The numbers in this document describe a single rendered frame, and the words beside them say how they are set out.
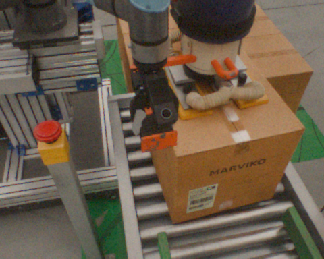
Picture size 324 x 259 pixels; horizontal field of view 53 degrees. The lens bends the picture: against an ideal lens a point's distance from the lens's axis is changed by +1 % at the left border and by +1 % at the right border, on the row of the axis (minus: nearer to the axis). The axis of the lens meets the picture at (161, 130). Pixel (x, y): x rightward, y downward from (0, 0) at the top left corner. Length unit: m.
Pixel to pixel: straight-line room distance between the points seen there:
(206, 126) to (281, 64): 1.10
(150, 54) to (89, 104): 1.57
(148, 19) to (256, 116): 0.56
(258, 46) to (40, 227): 1.64
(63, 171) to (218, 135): 0.46
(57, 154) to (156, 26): 0.48
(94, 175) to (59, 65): 0.67
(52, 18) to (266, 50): 1.29
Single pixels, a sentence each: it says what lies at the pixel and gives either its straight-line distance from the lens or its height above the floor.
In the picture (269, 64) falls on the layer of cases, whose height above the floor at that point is 0.54.
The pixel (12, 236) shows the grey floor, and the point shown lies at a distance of 1.98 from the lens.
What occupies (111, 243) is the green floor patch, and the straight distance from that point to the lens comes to 1.82.
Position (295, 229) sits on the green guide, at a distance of 1.23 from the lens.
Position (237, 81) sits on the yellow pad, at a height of 0.97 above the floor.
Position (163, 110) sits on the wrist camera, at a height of 1.21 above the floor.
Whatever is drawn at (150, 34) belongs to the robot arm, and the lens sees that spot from 0.60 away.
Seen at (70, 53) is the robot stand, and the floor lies 0.93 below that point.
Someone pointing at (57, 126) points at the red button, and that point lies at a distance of 0.89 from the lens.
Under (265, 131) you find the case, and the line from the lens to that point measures 1.00.
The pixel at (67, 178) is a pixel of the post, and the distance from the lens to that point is 1.01.
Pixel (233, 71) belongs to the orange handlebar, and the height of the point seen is 1.09.
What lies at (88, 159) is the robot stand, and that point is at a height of 0.21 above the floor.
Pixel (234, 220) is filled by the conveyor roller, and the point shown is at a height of 0.54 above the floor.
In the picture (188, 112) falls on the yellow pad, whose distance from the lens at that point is 0.98.
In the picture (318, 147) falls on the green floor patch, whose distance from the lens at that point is 2.38.
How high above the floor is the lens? 1.66
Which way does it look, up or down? 48 degrees down
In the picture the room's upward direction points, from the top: straight up
